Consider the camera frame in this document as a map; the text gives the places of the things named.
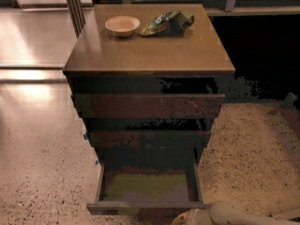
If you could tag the white ceramic bowl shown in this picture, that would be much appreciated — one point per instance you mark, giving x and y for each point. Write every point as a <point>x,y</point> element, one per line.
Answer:
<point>122,26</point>

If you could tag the blue tape piece upper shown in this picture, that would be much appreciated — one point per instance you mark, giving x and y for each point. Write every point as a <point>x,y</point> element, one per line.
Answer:
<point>85,136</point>

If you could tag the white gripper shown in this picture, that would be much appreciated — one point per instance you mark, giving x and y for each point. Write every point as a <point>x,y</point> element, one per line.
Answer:
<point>197,217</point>

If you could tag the brown top drawer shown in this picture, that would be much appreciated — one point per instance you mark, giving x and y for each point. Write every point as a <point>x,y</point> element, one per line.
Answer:
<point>182,106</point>

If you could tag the brown drawer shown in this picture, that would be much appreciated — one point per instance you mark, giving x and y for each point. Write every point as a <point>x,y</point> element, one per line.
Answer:
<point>182,106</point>
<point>157,188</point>
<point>148,138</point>

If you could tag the brown middle drawer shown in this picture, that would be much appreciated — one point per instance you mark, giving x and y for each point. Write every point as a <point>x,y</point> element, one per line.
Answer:
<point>148,138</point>

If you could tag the brown bottom drawer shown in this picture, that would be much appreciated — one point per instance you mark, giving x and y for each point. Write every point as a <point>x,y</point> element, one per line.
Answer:
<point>157,188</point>

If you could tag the brown wooden drawer cabinet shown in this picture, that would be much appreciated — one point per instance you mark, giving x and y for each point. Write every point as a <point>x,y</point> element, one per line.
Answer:
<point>194,62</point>

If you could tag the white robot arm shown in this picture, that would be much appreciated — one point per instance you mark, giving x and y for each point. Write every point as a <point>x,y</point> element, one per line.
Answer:
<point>224,213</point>

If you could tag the green chip bag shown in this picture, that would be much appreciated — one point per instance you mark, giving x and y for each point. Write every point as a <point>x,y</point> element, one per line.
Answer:
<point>172,23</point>

